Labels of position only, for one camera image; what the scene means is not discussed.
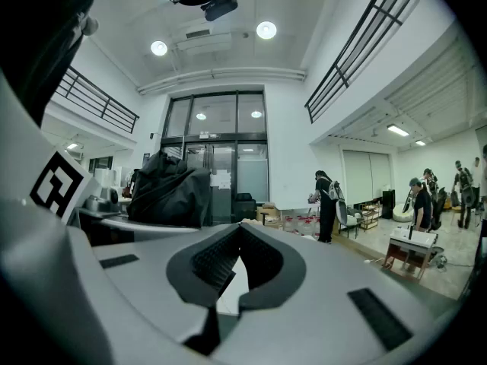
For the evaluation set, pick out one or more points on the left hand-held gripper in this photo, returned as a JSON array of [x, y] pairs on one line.
[[34, 264]]

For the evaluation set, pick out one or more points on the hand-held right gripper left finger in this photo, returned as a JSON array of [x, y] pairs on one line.
[[152, 280]]

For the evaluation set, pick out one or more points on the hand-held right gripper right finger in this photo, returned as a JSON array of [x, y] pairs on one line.
[[323, 280]]

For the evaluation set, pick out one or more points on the black cloth item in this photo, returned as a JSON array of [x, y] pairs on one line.
[[167, 196]]

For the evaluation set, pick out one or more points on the wooden shelf rack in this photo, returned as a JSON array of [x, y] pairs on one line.
[[369, 215]]

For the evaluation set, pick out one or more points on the white papers on door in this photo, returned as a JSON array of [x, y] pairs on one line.
[[221, 179]]

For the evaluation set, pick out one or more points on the cardboard box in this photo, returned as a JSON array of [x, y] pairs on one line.
[[268, 213]]

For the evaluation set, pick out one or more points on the white backpack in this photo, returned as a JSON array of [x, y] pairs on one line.
[[336, 192]]

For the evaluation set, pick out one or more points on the black office chair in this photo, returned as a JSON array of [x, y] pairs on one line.
[[244, 205]]

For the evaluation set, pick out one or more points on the small white wooden-legged table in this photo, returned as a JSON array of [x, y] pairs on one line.
[[412, 242]]

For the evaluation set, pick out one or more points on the black cabinet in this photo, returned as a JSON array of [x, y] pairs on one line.
[[389, 204]]

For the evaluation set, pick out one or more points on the white beanbag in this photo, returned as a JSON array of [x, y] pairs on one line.
[[402, 213]]

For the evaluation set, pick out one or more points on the black-framed glass entrance door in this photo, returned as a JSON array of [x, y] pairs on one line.
[[224, 154]]

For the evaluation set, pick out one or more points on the white roller blinds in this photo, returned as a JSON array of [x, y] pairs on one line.
[[367, 175]]

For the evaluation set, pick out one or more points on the short black balcony railing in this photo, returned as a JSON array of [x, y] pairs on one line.
[[102, 105]]

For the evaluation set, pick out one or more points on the rectangular ceiling lamp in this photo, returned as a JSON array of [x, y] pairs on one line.
[[397, 129]]

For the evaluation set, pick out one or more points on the white ceiling pipes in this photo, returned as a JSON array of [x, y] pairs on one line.
[[228, 76]]

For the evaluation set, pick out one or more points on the round ceiling light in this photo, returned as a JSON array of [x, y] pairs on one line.
[[266, 29], [158, 48]]

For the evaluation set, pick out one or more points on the white ceiling air conditioner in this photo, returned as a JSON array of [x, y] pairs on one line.
[[203, 44]]

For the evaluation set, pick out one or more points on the person's black shirt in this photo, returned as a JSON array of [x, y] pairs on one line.
[[34, 32]]

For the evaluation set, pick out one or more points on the long black balcony railing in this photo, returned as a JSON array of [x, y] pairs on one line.
[[361, 40]]

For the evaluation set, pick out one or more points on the black head camera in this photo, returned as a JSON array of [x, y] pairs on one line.
[[220, 7]]

